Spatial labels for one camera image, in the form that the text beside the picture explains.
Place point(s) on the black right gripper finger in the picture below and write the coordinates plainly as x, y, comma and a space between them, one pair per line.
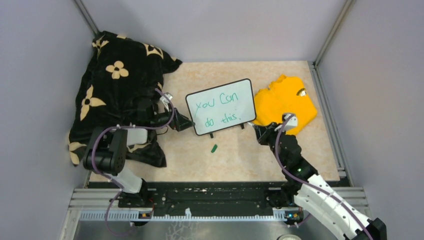
271, 126
262, 134

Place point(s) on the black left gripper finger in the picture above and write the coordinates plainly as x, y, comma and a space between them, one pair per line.
184, 125
180, 117

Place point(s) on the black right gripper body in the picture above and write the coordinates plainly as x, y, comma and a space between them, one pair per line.
272, 135

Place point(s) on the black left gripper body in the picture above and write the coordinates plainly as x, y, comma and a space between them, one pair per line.
162, 119

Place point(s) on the green marker cap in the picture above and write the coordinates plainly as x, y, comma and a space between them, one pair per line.
214, 148

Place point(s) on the black framed whiteboard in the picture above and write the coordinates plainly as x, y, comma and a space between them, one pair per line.
221, 107

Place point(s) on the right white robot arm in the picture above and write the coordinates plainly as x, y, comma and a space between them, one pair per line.
307, 189

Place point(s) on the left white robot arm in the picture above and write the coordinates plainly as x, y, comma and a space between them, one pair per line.
107, 150

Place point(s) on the yellow folded sweatshirt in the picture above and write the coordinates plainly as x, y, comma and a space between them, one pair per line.
287, 94

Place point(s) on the black floral plush blanket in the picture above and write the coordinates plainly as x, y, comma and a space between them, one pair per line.
121, 86

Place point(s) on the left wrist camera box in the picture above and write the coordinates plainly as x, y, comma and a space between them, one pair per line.
166, 99

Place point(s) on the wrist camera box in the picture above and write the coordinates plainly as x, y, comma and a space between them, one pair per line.
166, 99
290, 121

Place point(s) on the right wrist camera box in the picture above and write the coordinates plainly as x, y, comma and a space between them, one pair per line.
290, 121

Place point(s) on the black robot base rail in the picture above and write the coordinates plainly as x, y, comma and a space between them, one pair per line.
190, 201

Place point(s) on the aluminium frame post left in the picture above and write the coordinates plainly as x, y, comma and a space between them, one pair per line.
87, 17

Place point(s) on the aluminium frame post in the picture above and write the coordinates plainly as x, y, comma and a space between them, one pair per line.
345, 10
87, 17

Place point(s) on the aluminium frame post right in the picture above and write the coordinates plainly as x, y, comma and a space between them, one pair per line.
345, 10

